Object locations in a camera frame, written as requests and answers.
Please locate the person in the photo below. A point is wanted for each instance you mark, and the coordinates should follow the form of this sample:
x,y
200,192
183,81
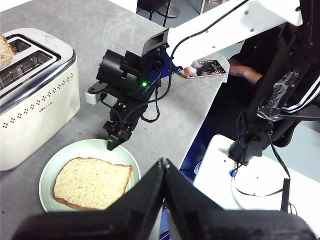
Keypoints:
x,y
250,50

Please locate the black office chair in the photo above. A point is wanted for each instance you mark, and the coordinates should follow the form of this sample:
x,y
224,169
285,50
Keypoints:
x,y
287,132

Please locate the grey round stool base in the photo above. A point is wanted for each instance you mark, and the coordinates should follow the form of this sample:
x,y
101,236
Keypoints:
x,y
172,11

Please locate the smartphone with lit screen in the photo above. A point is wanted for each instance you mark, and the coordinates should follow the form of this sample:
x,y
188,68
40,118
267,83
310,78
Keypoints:
x,y
210,68

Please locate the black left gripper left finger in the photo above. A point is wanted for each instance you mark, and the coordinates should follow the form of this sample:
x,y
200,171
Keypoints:
x,y
112,222

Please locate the small sliced bread piece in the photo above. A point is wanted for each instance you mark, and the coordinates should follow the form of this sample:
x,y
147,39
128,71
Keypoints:
x,y
5,53

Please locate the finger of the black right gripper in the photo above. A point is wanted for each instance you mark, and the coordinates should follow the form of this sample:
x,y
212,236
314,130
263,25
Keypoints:
x,y
115,143

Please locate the pale grey camera box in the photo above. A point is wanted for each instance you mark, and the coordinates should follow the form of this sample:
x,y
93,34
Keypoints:
x,y
91,98

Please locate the person's hand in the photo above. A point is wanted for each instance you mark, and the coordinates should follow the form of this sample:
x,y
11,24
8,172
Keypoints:
x,y
185,73

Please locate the clear plastic wrap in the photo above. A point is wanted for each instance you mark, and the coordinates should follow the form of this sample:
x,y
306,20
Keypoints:
x,y
275,100

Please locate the cream two-slot toaster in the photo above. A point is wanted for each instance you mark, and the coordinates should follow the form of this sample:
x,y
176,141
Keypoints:
x,y
37,125

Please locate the pale green round plate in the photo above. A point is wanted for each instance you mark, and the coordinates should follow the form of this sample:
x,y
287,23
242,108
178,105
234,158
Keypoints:
x,y
82,150

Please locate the large sliced bread piece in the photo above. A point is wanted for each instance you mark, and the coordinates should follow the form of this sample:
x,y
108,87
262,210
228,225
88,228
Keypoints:
x,y
92,182

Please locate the black upright strip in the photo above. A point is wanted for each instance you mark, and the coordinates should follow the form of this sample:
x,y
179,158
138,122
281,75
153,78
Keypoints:
x,y
285,195

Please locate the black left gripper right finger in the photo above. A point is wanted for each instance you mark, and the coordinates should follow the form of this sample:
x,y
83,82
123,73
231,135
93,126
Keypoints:
x,y
212,225

